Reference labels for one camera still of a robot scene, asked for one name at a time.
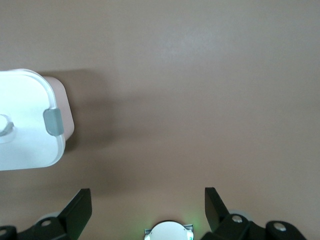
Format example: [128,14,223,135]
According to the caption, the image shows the pink translucent plastic box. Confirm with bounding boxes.
[41,76,75,146]

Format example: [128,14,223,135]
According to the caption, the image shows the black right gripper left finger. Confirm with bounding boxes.
[0,187,93,240]

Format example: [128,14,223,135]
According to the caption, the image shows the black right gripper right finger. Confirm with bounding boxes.
[199,186,309,240]

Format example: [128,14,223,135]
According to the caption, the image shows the white box lid grey latches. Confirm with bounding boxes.
[0,68,67,172]

